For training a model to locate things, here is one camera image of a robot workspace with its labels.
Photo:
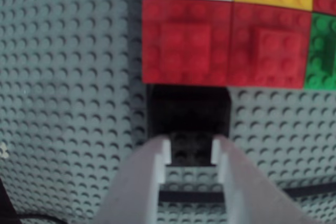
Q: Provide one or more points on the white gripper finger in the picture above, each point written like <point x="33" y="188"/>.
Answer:
<point x="252" y="197"/>
<point x="134" y="187"/>

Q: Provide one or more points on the black lego cube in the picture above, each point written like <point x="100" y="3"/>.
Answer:
<point x="189" y="111"/>

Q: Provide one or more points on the green lego cube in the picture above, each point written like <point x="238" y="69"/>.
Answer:
<point x="321" y="56"/>

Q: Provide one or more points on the grey studded lego baseplate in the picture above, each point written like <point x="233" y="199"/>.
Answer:
<point x="65" y="77"/>

